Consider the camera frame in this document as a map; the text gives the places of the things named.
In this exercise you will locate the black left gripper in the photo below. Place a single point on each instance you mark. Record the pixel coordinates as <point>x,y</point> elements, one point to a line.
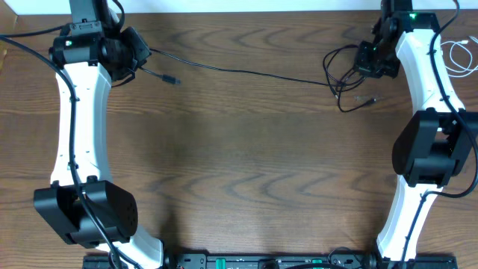
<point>143,54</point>

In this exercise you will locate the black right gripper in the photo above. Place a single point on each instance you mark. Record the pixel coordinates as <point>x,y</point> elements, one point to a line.
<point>361,63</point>

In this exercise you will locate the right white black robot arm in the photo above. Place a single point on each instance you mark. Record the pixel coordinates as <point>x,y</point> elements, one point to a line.
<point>434,145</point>

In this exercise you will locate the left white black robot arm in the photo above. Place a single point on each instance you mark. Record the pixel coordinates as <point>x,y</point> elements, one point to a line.
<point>82,204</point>

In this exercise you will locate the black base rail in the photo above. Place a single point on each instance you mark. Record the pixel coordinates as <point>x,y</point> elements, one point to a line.
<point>340,258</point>

